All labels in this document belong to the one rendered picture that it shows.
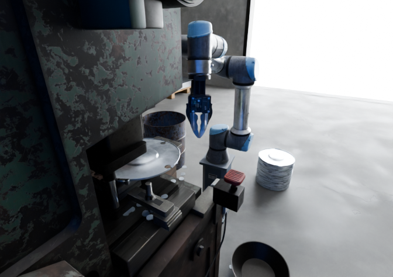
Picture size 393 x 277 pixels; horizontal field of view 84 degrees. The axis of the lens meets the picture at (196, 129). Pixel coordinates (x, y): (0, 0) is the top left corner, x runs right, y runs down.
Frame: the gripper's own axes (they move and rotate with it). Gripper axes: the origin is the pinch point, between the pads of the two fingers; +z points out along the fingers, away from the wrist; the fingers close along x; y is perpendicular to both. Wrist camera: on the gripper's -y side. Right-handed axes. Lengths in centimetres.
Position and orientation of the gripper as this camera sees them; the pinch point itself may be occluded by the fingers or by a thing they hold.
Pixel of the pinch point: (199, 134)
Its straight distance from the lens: 76.1
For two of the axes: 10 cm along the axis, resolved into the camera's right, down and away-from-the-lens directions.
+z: 0.0, 9.7, 2.4
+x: 10.0, 0.0, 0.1
